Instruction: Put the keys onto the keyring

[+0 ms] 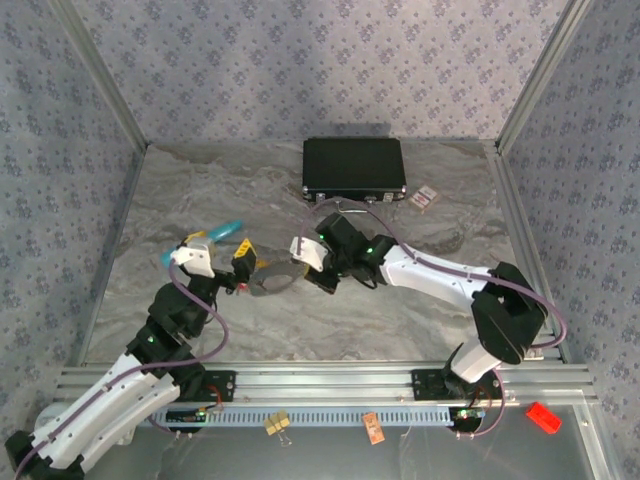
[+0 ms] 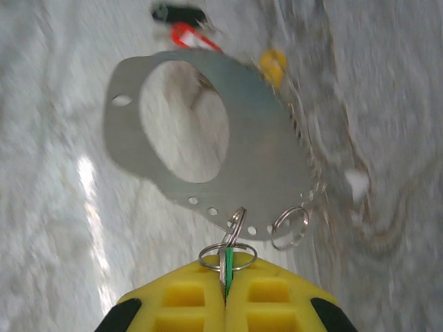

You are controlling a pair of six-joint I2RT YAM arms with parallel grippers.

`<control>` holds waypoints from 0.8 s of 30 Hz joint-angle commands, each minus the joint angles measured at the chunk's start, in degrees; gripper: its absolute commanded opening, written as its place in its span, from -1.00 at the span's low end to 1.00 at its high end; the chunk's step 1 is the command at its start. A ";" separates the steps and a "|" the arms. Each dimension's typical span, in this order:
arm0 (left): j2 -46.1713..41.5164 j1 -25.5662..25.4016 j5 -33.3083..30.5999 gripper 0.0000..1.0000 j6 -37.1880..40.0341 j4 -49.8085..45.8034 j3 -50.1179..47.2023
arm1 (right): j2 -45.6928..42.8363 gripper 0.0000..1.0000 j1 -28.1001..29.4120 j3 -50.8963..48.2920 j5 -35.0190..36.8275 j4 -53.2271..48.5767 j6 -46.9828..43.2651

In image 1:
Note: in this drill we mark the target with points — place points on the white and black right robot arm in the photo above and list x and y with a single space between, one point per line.
430 275

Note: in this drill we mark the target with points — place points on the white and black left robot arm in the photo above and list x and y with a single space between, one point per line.
110 405

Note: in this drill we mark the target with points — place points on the teal cylinder with silver band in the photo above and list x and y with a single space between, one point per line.
227 228

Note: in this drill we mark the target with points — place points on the black hard case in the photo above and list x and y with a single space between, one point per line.
352 167

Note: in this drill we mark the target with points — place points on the small red white card box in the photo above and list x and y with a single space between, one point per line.
423 198

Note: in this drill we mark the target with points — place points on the left circuit board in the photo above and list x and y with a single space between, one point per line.
186 416

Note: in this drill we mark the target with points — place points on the circuit board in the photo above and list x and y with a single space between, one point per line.
468 415
186 416

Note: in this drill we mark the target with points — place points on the binder clip with wooden blocks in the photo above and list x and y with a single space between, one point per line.
276 424

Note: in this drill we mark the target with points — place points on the small orange card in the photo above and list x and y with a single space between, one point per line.
374 427

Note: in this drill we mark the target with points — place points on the right circuit board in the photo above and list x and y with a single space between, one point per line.
468 415

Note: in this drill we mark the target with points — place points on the red plastic block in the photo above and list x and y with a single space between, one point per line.
543 417

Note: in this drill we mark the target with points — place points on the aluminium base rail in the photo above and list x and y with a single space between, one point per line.
325 382

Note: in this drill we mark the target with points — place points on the aluminium frame post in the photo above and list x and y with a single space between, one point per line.
100 75
542 75

